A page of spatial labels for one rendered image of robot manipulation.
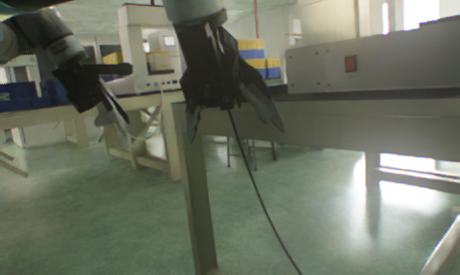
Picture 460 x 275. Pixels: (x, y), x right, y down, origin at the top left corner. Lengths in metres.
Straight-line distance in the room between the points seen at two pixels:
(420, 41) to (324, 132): 0.21
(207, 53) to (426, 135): 0.34
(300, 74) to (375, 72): 0.16
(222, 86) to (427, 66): 0.33
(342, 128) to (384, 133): 0.07
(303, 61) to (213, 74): 0.32
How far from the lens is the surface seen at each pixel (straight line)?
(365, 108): 0.56
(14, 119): 2.17
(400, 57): 0.58
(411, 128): 0.54
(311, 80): 0.65
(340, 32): 1.17
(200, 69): 0.40
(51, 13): 0.80
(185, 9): 0.38
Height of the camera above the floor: 0.81
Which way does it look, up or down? 10 degrees down
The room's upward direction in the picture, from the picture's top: 6 degrees counter-clockwise
